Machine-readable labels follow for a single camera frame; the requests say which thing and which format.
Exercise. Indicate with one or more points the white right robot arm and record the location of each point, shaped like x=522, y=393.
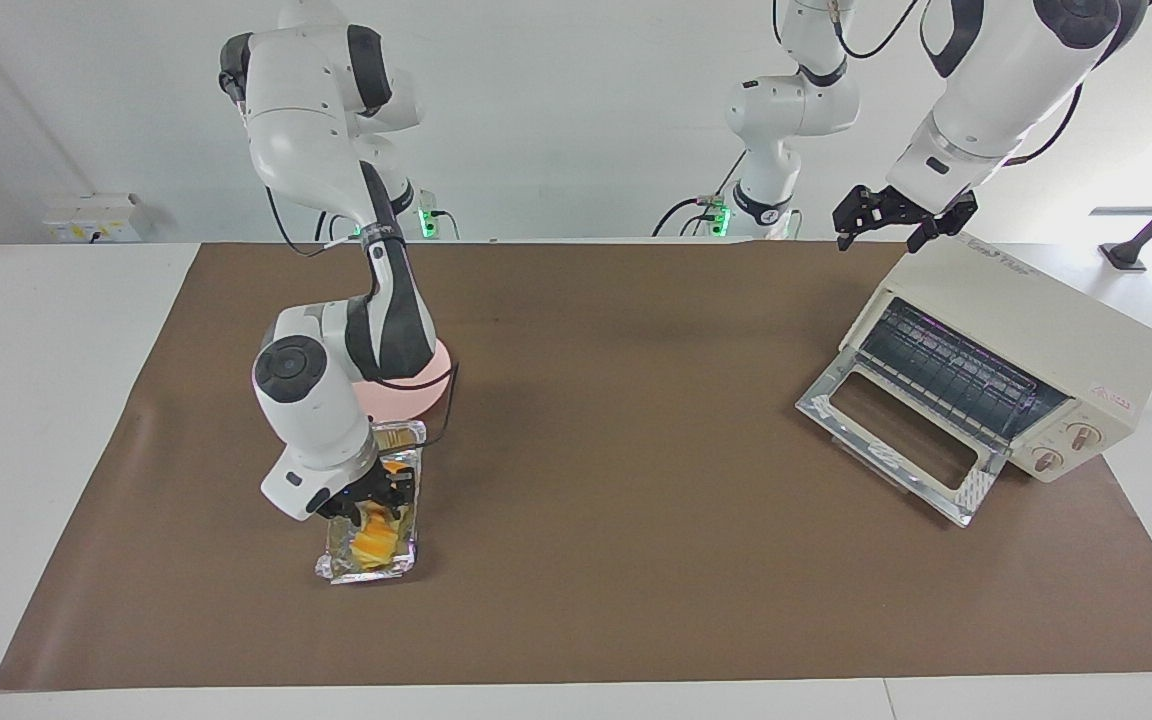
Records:
x=306, y=150

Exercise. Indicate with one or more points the aluminium foil tray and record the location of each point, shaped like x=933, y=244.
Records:
x=406, y=555

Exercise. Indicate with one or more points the glass oven door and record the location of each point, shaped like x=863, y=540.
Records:
x=836, y=410

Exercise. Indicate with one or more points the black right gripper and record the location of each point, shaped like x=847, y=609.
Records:
x=361, y=495

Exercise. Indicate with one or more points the cream oven knob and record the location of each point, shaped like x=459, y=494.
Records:
x=1084, y=436
x=1047, y=460

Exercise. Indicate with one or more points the green lit base connector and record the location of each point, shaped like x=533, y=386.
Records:
x=426, y=220
x=720, y=218

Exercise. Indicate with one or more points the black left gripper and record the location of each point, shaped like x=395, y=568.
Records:
x=894, y=205

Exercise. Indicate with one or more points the white wall outlet box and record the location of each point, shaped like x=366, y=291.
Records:
x=96, y=218

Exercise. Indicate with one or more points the cream toaster oven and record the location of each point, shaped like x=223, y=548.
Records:
x=1056, y=330

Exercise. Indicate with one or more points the golden striped bread loaf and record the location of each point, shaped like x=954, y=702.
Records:
x=374, y=545

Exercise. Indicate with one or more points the pink round plate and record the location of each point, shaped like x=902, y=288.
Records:
x=406, y=395

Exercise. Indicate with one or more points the brown paper table mat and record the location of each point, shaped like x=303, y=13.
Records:
x=636, y=560

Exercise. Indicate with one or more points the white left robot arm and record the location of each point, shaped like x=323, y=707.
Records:
x=996, y=80

